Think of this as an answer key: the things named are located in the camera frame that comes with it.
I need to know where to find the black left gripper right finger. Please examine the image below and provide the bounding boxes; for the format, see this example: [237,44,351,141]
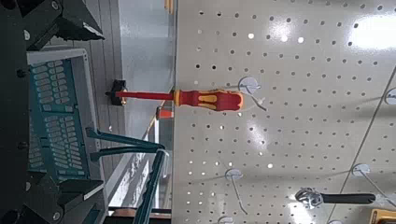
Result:
[17,0,106,51]

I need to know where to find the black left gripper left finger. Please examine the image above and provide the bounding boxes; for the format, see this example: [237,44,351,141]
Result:
[18,174,106,224]

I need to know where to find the grey crate teal inside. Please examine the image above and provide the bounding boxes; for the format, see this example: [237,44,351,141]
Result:
[26,48,110,224]

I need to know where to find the orange traffic cone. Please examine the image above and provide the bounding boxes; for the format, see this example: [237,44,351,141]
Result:
[155,105,175,121]

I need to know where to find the red yellow screwdriver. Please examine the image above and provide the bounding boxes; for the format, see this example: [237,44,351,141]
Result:
[105,88,245,112]

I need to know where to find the clear zip tie loop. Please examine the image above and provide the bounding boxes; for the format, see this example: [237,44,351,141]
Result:
[242,95,268,113]

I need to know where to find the beige pegboard panel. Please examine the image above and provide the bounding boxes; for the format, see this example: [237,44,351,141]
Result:
[171,0,396,224]

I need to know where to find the yellow pliers in package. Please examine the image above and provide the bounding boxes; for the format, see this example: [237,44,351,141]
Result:
[369,208,396,224]

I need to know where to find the small black bracket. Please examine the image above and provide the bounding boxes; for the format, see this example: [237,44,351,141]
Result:
[109,78,128,106]

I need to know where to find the black handled adjustable wrench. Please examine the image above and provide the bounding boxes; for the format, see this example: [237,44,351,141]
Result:
[294,187,377,209]

